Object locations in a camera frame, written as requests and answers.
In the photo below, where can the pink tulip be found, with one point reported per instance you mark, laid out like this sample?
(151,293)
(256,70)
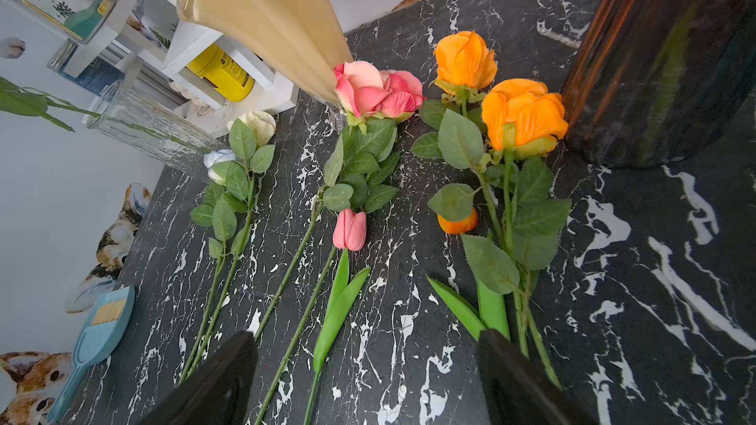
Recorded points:
(349,236)

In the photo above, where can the dark red glass vase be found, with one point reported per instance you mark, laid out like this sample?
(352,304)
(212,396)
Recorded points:
(656,81)

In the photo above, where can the blue label tin can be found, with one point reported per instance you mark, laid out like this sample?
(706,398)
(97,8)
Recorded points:
(97,78)

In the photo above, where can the white tiered shelf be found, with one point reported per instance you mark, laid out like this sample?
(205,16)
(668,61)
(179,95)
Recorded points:
(272,91)

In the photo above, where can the yellow bottle under shelf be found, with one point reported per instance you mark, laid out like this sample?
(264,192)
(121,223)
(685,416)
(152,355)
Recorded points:
(217,68)

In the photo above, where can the yellow fluted vase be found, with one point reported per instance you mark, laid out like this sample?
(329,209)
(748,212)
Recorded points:
(301,39)

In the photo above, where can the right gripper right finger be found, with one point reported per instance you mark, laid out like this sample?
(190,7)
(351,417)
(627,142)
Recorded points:
(516,392)

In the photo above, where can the clear ribbed glass vase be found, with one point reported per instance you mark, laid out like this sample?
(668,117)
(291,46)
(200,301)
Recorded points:
(125,112)

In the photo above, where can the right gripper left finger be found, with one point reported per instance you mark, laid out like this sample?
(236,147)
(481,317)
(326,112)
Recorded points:
(217,392)

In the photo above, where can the orange tulip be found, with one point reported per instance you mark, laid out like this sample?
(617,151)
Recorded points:
(495,276)

